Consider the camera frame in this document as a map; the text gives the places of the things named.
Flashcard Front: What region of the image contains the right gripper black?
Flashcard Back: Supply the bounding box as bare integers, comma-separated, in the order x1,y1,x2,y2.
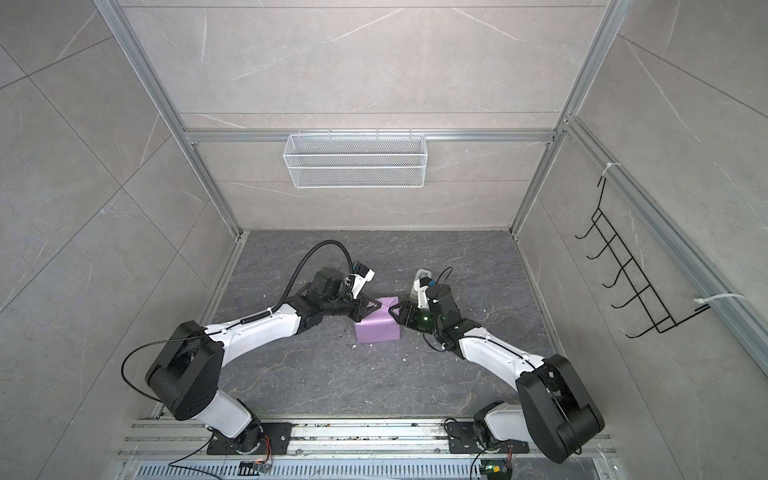
389,301,445,335

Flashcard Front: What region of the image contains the pink wrapping paper sheet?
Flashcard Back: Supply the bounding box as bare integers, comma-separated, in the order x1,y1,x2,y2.
354,297,401,344

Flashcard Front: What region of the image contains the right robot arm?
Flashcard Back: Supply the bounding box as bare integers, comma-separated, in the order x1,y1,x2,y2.
388,281,605,464

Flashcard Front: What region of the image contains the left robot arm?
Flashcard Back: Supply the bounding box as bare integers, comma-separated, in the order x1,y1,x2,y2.
145,262,381,454

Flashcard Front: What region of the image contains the white tape dispenser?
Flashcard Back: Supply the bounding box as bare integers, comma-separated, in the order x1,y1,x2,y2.
411,268,432,296

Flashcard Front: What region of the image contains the green connector board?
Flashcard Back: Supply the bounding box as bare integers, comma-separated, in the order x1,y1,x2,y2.
479,460,513,480

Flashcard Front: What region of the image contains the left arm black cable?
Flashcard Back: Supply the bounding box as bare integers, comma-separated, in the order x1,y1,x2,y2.
278,239,355,310

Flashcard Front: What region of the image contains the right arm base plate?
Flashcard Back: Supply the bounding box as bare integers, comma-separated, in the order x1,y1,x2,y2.
442,417,530,454

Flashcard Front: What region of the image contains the white wire mesh basket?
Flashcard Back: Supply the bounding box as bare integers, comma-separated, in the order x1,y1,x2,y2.
283,133,428,189

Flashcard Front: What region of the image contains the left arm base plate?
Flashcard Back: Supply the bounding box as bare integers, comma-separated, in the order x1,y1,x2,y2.
206,422,293,456

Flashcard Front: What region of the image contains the aluminium rail base frame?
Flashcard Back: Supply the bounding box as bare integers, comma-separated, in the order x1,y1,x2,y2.
107,417,626,479

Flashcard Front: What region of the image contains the black wire hook rack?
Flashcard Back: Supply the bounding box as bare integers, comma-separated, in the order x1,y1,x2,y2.
575,177,711,339

